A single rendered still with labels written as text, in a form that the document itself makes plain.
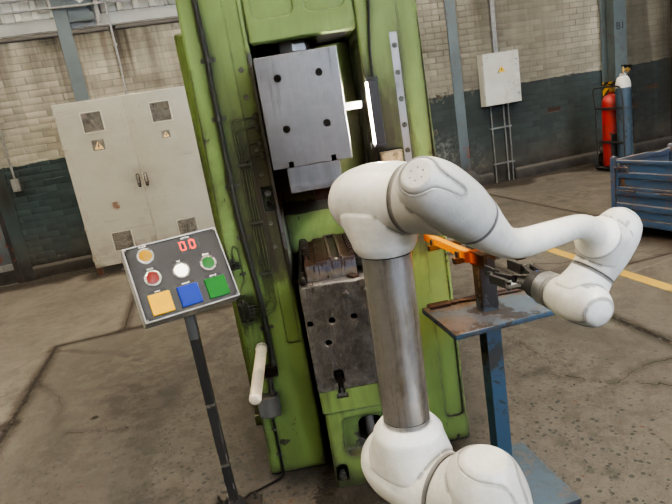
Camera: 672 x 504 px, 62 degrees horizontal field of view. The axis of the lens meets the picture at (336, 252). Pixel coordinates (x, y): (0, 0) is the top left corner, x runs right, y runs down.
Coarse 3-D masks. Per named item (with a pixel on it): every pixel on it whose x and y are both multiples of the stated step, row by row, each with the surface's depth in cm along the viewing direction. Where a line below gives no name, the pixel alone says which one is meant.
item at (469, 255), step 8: (424, 240) 213; (440, 240) 201; (448, 248) 194; (456, 248) 188; (464, 248) 186; (464, 256) 181; (472, 256) 179; (480, 256) 172; (472, 264) 179; (480, 264) 175
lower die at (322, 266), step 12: (312, 240) 255; (324, 240) 247; (336, 240) 243; (312, 252) 237; (324, 252) 230; (312, 264) 219; (324, 264) 218; (336, 264) 218; (348, 264) 218; (312, 276) 218; (324, 276) 219; (336, 276) 219
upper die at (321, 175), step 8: (336, 160) 208; (288, 168) 208; (296, 168) 208; (304, 168) 208; (312, 168) 208; (320, 168) 209; (328, 168) 209; (336, 168) 209; (288, 176) 208; (296, 176) 209; (304, 176) 209; (312, 176) 209; (320, 176) 209; (328, 176) 210; (336, 176) 210; (296, 184) 209; (304, 184) 210; (312, 184) 210; (320, 184) 210; (328, 184) 210; (296, 192) 210
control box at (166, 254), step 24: (168, 240) 200; (192, 240) 203; (216, 240) 206; (144, 264) 194; (168, 264) 197; (192, 264) 200; (216, 264) 203; (144, 288) 191; (168, 288) 194; (144, 312) 188; (168, 312) 191; (192, 312) 198
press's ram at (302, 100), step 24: (264, 72) 199; (288, 72) 200; (312, 72) 200; (336, 72) 201; (264, 96) 201; (288, 96) 202; (312, 96) 202; (336, 96) 203; (264, 120) 203; (288, 120) 204; (312, 120) 204; (336, 120) 205; (288, 144) 206; (312, 144) 206; (336, 144) 207
